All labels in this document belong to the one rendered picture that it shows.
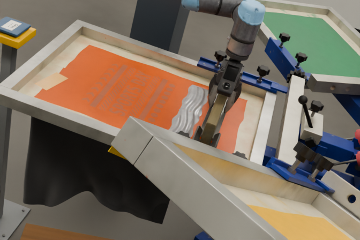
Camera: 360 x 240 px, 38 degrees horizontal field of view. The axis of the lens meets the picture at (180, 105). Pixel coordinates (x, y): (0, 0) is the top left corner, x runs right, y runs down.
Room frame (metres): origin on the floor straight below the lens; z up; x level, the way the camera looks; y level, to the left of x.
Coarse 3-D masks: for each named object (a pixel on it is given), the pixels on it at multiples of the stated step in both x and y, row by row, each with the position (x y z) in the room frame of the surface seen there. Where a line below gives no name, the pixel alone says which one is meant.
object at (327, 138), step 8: (328, 136) 1.39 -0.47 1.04; (336, 136) 1.41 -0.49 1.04; (304, 144) 1.36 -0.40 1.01; (320, 144) 1.36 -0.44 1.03; (328, 144) 1.35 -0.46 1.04; (336, 144) 1.36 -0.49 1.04; (344, 144) 1.37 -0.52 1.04; (352, 144) 1.39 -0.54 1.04; (328, 152) 1.35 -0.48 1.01; (336, 152) 1.35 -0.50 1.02; (344, 152) 1.35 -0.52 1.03; (352, 152) 1.35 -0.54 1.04; (336, 160) 1.35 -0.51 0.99; (344, 160) 1.35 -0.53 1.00
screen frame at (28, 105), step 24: (72, 24) 1.72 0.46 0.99; (48, 48) 1.51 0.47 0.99; (144, 48) 1.71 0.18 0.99; (24, 72) 1.33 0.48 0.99; (192, 72) 1.69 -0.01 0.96; (0, 96) 1.19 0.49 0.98; (24, 96) 1.21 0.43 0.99; (264, 96) 1.66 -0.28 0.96; (48, 120) 1.17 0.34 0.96; (72, 120) 1.17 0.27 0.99; (264, 120) 1.46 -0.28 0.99; (264, 144) 1.33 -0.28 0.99
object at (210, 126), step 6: (222, 96) 1.41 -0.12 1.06; (216, 102) 1.36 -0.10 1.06; (222, 102) 1.37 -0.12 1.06; (216, 108) 1.33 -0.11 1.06; (222, 108) 1.35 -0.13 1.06; (210, 114) 1.29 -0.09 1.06; (216, 114) 1.30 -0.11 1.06; (210, 120) 1.26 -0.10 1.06; (216, 120) 1.27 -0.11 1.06; (210, 126) 1.24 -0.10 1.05; (204, 132) 1.24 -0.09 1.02; (210, 132) 1.24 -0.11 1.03; (204, 138) 1.24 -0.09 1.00; (210, 138) 1.24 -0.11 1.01
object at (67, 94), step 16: (64, 80) 1.40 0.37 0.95; (80, 80) 1.43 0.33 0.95; (96, 80) 1.46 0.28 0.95; (48, 96) 1.29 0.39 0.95; (64, 96) 1.32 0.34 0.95; (80, 96) 1.34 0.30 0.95; (80, 112) 1.26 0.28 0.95; (96, 112) 1.28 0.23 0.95; (176, 112) 1.41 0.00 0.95; (224, 128) 1.40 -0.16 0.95; (224, 144) 1.32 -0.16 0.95
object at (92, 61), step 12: (84, 48) 1.64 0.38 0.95; (96, 48) 1.66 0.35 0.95; (84, 60) 1.56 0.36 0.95; (96, 60) 1.58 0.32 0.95; (108, 60) 1.61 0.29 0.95; (120, 60) 1.63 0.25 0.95; (132, 60) 1.66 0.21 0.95; (84, 72) 1.48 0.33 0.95; (96, 72) 1.50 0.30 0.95; (156, 72) 1.62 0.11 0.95; (168, 72) 1.64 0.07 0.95; (180, 84) 1.59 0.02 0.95; (192, 84) 1.61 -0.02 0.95; (180, 96) 1.51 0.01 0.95; (204, 108) 1.48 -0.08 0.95; (240, 108) 1.55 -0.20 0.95; (228, 120) 1.45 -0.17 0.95; (240, 120) 1.47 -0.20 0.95
